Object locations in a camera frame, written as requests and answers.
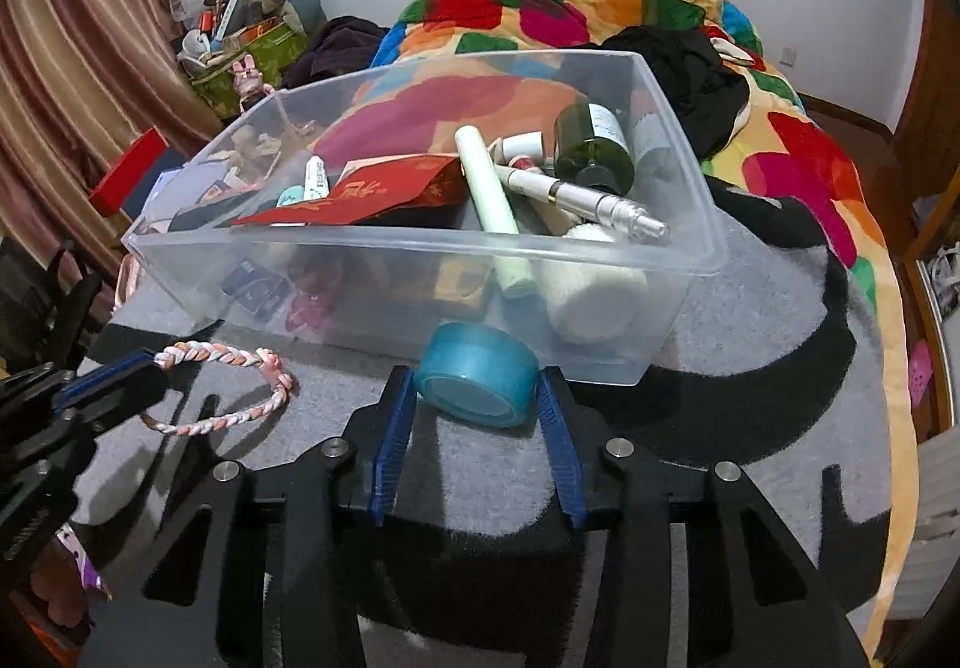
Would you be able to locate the braided pink white rope ring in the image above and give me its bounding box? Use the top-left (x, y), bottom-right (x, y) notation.
top-left (138, 338), bottom-right (298, 438)

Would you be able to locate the mint green bottle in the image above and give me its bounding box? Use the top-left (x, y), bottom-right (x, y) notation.
top-left (277, 186), bottom-right (304, 207)

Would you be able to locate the teal tape roll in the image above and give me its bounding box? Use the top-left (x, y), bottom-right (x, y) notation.
top-left (413, 322), bottom-right (540, 429)

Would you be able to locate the pale green tube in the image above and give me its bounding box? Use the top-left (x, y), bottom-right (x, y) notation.
top-left (454, 124), bottom-right (535, 299)

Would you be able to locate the red tea packet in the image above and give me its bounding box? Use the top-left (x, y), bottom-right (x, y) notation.
top-left (235, 153), bottom-right (469, 226)

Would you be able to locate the green spray bottle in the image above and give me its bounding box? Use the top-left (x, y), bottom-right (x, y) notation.
top-left (553, 101), bottom-right (635, 195)

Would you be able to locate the blue card box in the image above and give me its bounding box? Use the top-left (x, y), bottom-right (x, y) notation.
top-left (220, 258), bottom-right (291, 320)

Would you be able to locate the red box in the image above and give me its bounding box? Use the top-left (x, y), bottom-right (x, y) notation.
top-left (88, 127), bottom-right (167, 218)

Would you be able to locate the grey black rug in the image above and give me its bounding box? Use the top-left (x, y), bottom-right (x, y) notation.
top-left (75, 180), bottom-right (892, 666)

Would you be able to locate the small white tube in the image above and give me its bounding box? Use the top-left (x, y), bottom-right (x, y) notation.
top-left (302, 155), bottom-right (331, 202)

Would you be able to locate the white round jar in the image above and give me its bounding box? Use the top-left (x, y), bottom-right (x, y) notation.
top-left (537, 260), bottom-right (647, 345)

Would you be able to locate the pink slipper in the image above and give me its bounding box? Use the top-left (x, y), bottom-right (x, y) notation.
top-left (908, 340), bottom-right (932, 408)

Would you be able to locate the pink rabbit toy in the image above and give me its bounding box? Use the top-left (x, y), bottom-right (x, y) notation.
top-left (231, 54), bottom-right (275, 113)

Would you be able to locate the striped pink curtain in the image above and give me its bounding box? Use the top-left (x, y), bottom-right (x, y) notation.
top-left (2, 0), bottom-right (221, 276)

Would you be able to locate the green storage basket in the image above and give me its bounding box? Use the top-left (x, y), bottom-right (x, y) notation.
top-left (190, 25), bottom-right (308, 121)

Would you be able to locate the silver spray bottle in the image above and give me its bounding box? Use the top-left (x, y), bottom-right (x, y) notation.
top-left (494, 164), bottom-right (669, 239)

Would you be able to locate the dark purple clothes pile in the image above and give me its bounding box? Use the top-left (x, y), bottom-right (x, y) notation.
top-left (281, 15), bottom-right (387, 90)

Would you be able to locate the clear plastic storage bin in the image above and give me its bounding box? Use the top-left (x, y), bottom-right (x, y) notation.
top-left (124, 49), bottom-right (726, 386)

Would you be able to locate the black garment on bed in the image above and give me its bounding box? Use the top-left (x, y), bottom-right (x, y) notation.
top-left (601, 25), bottom-right (750, 161)

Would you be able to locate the colourful patchwork blanket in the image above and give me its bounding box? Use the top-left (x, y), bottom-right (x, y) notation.
top-left (376, 0), bottom-right (919, 650)

